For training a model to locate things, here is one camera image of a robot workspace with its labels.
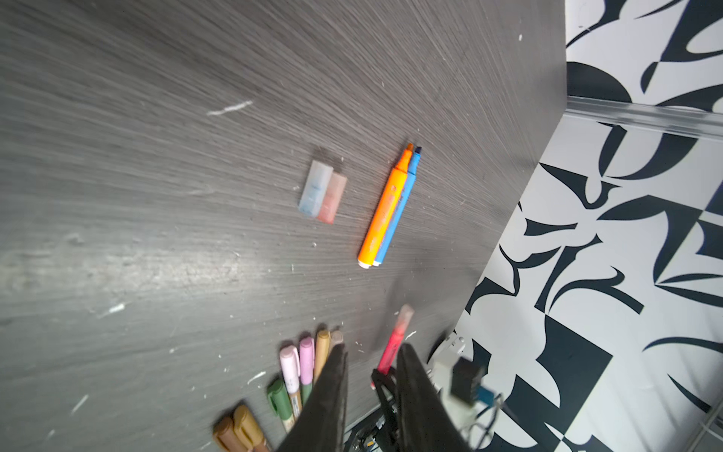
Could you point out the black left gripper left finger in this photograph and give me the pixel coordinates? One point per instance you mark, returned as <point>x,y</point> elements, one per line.
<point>322,424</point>

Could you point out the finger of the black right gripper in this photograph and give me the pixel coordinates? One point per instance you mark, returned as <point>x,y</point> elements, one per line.
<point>379,431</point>

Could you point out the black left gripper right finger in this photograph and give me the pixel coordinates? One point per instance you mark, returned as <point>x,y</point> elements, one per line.
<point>424,424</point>

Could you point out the pink red highlighter pen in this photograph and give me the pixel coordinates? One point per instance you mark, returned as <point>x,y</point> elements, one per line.
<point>390,351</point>

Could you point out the blue highlighter pen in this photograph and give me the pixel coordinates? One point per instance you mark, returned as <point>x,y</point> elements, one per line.
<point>401,204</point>

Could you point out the orange highlighter pen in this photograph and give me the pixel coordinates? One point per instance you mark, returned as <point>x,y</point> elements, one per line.
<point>385,209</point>

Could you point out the clear orange pen cap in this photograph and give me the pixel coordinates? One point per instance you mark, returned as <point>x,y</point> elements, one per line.
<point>332,199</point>

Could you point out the clear blue pen cap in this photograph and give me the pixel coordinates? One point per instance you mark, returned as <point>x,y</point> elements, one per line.
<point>315,189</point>

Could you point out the purple highlighter pen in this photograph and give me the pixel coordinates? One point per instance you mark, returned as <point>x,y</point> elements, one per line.
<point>335,338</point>

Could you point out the green cap cream marker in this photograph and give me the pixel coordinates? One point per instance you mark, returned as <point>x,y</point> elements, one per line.
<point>280,404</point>

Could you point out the gold cap brown marker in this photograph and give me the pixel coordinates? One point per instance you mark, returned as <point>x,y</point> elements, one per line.
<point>248,430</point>

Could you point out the pink cap green marker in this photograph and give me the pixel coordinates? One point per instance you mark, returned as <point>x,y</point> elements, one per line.
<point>306,361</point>

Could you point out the light pink cap brown marker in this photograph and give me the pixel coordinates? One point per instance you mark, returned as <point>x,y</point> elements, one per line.
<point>289,359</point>

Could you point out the gold cap beige marker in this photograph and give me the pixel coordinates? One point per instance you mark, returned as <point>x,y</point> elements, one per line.
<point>323,340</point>

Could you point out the aluminium corner post back right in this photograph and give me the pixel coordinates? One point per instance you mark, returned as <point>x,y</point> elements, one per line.
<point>675,120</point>

